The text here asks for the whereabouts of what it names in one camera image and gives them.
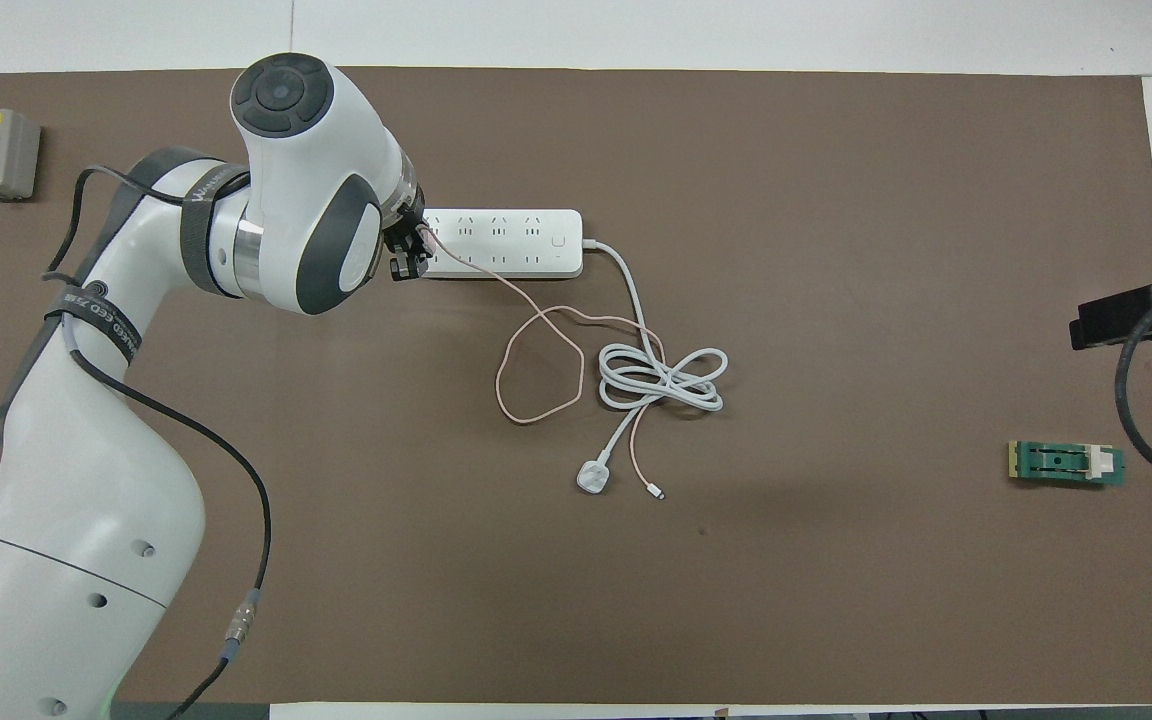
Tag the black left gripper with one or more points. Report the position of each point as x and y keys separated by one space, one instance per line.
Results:
x=406 y=222

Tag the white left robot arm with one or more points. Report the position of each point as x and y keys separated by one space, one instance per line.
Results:
x=86 y=480

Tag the white power strip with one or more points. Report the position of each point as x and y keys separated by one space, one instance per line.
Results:
x=516 y=243

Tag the brown table mat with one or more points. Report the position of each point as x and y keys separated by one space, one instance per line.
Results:
x=636 y=600

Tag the green knife switch block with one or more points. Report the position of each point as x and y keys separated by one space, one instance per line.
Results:
x=1066 y=463

